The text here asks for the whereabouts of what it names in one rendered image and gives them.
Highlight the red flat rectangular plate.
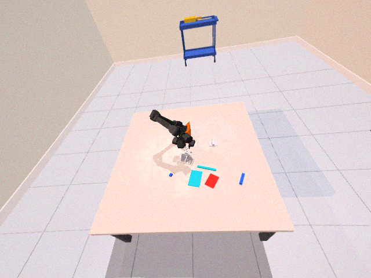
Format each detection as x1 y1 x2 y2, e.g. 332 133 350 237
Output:
205 173 219 188

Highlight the cyan flat rectangular plate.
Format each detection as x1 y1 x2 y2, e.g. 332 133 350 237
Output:
188 170 202 187

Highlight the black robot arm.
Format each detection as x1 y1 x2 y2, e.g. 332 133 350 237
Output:
150 109 193 148

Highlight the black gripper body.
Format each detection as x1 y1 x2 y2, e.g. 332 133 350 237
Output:
172 137 195 147

